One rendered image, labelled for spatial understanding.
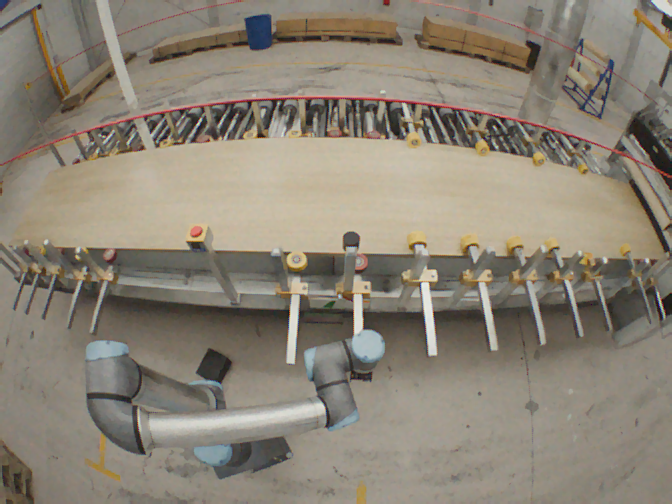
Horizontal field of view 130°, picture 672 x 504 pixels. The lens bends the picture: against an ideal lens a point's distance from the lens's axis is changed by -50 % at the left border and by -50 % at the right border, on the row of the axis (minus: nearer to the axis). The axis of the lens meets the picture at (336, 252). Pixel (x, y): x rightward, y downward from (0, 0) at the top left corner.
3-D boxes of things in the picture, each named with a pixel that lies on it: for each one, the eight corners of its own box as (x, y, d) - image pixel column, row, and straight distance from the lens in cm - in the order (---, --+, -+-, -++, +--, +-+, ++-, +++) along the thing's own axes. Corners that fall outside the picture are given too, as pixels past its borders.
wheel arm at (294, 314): (296, 365, 121) (295, 363, 117) (287, 365, 122) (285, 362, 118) (303, 268, 137) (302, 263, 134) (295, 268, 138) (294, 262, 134)
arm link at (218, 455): (211, 465, 138) (194, 468, 122) (202, 428, 139) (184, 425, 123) (245, 462, 133) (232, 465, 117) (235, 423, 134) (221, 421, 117)
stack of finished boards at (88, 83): (130, 55, 978) (129, 50, 975) (81, 98, 801) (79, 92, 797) (111, 62, 1024) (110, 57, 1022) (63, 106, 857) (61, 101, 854)
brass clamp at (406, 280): (434, 288, 125) (437, 282, 121) (401, 288, 122) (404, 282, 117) (432, 274, 128) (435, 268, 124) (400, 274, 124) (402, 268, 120)
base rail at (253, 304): (649, 296, 293) (657, 290, 289) (19, 283, 295) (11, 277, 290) (646, 288, 295) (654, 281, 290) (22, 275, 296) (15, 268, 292)
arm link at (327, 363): (310, 387, 80) (357, 374, 81) (298, 346, 83) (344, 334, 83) (312, 392, 89) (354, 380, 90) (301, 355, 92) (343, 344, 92)
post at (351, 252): (349, 311, 144) (357, 254, 101) (341, 311, 144) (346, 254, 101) (349, 304, 145) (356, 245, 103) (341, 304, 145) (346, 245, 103)
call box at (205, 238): (210, 254, 108) (203, 240, 102) (192, 253, 111) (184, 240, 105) (214, 237, 111) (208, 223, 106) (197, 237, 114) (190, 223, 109)
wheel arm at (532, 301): (542, 345, 138) (547, 342, 135) (536, 346, 136) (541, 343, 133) (516, 245, 155) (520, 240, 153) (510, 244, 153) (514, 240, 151)
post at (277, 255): (295, 311, 146) (280, 254, 103) (287, 310, 146) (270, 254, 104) (295, 304, 147) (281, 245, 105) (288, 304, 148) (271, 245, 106)
